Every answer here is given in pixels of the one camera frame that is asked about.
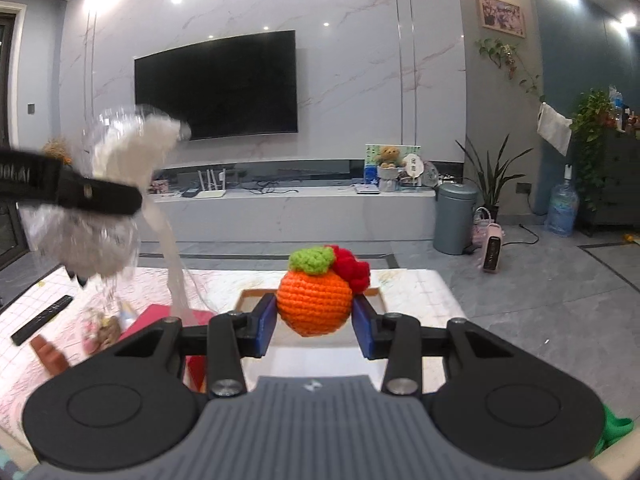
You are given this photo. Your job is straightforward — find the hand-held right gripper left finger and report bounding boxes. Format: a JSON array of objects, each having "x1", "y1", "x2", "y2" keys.
[{"x1": 114, "y1": 292, "x2": 278, "y2": 397}]

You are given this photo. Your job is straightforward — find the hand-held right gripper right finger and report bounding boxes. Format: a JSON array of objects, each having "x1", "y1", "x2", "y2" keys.
[{"x1": 351, "y1": 296, "x2": 507, "y2": 397}]

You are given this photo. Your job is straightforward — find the orange crochet fruit toy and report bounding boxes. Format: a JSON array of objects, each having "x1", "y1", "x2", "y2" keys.
[{"x1": 276, "y1": 244, "x2": 372, "y2": 338}]

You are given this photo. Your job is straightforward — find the clear plastic bag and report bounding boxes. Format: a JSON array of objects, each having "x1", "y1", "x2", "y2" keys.
[{"x1": 17, "y1": 104, "x2": 201, "y2": 327}]

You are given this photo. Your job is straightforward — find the red storage box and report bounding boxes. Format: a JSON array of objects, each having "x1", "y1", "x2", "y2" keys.
[{"x1": 122, "y1": 304, "x2": 213, "y2": 393}]

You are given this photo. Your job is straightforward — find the dried flower bouquet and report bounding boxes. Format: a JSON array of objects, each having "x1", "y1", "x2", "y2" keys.
[{"x1": 42, "y1": 138, "x2": 74, "y2": 167}]

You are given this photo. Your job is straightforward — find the dark glass door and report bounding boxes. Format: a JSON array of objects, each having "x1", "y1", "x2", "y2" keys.
[{"x1": 0, "y1": 9, "x2": 27, "y2": 263}]

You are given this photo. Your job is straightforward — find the black remote control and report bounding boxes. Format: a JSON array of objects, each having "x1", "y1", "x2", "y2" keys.
[{"x1": 11, "y1": 295, "x2": 75, "y2": 346}]

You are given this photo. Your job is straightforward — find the clear pink snack packet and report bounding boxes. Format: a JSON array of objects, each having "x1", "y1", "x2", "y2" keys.
[{"x1": 81, "y1": 306, "x2": 124, "y2": 356}]

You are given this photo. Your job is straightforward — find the white router with antennas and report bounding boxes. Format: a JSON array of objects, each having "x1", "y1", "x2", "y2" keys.
[{"x1": 195, "y1": 169, "x2": 228, "y2": 200}]

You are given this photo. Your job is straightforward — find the white marble television console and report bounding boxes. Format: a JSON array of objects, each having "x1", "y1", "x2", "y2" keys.
[{"x1": 140, "y1": 157, "x2": 466, "y2": 243}]

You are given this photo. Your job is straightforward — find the grey trash can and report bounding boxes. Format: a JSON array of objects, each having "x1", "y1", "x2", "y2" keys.
[{"x1": 433, "y1": 181, "x2": 479, "y2": 256}]

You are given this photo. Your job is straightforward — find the black flat television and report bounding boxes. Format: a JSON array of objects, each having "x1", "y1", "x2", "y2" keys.
[{"x1": 134, "y1": 30, "x2": 299, "y2": 142}]

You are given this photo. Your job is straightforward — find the pink space heater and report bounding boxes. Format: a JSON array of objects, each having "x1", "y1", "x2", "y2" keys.
[{"x1": 482, "y1": 222, "x2": 506, "y2": 275}]

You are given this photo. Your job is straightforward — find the small white basket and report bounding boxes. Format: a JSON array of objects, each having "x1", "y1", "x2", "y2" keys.
[{"x1": 471, "y1": 206, "x2": 496, "y2": 252}]

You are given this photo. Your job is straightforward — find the round white hand fan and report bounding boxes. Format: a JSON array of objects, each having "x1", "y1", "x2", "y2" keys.
[{"x1": 404, "y1": 152, "x2": 427, "y2": 182}]

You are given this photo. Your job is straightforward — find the brown teddy bear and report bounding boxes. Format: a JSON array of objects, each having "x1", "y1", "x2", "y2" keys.
[{"x1": 376, "y1": 146, "x2": 404, "y2": 169}]

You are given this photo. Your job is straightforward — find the green printed card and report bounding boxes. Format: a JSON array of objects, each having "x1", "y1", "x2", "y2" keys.
[{"x1": 365, "y1": 143, "x2": 422, "y2": 192}]

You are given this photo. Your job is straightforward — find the tall leafy potted plant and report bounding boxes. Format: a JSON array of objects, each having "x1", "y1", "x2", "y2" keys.
[{"x1": 455, "y1": 134, "x2": 534, "y2": 222}]

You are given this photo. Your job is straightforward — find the blue water jug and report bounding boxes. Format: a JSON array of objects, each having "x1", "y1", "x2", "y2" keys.
[{"x1": 545, "y1": 164, "x2": 581, "y2": 237}]

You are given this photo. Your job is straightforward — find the green cloth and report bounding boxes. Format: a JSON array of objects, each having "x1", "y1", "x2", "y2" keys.
[{"x1": 597, "y1": 402, "x2": 636, "y2": 462}]

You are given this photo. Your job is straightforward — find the white hanging towel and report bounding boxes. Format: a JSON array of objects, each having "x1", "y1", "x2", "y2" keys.
[{"x1": 537, "y1": 102, "x2": 573, "y2": 156}]

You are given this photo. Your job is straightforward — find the dark cabinet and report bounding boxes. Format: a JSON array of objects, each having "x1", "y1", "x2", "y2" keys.
[{"x1": 575, "y1": 127, "x2": 640, "y2": 237}]

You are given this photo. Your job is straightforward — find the bushy green trailing plant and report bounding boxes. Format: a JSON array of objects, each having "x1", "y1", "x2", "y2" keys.
[{"x1": 570, "y1": 89, "x2": 614, "y2": 211}]

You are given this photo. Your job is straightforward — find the group of small bottles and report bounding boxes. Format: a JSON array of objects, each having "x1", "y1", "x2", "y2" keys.
[{"x1": 607, "y1": 85, "x2": 640, "y2": 134}]

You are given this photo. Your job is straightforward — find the black cables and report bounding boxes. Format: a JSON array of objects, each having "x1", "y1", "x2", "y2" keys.
[{"x1": 244, "y1": 178, "x2": 302, "y2": 195}]

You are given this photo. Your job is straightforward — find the trailing wall plant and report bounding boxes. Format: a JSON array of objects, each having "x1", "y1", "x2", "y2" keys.
[{"x1": 475, "y1": 37, "x2": 546, "y2": 104}]

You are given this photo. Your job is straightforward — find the framed wall picture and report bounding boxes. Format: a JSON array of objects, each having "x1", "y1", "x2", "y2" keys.
[{"x1": 477, "y1": 0, "x2": 527, "y2": 40}]

